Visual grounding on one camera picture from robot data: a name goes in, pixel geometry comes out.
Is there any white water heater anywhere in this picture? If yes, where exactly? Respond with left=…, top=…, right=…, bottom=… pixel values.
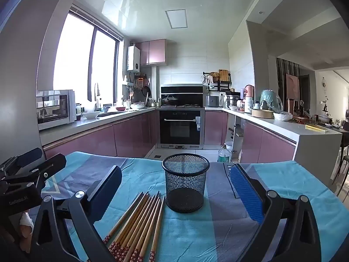
left=127, top=45, right=140, bottom=73

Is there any teal covered appliance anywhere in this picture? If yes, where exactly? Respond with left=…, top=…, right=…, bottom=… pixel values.
left=260, top=89, right=283, bottom=114

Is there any white bowl on counter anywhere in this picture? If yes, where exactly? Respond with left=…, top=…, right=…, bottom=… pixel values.
left=82, top=111, right=99, bottom=120

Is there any window frame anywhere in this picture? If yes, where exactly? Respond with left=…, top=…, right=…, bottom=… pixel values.
left=53, top=7, right=122, bottom=105

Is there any black wall rack shelf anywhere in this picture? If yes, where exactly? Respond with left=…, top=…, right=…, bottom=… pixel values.
left=202, top=69, right=233, bottom=92

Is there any black mesh pen holder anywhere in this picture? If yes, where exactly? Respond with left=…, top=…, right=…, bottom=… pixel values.
left=162, top=153, right=210, bottom=214

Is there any white microwave oven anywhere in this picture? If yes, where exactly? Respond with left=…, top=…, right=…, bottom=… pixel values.
left=36, top=89, right=76, bottom=131

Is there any ceiling light panel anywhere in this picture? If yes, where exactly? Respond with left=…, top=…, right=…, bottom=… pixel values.
left=165, top=9, right=188, bottom=29

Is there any black range hood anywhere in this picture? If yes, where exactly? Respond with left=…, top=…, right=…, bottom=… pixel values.
left=160, top=84, right=204, bottom=108

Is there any black built-in oven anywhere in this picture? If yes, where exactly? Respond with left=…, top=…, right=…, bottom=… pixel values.
left=159, top=108, right=205, bottom=147

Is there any blue grey tablecloth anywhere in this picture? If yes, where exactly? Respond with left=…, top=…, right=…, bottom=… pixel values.
left=42, top=152, right=348, bottom=261

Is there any person left hand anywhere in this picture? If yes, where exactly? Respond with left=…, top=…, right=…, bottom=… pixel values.
left=19, top=212, right=34, bottom=238

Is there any oil bottle on floor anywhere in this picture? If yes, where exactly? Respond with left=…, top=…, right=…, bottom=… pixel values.
left=217, top=144, right=231, bottom=163

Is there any pink upper cabinet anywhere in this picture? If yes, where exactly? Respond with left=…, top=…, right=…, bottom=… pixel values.
left=135, top=39, right=167, bottom=66

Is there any pink kettle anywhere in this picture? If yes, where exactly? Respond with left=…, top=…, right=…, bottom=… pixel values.
left=244, top=84, right=254, bottom=114

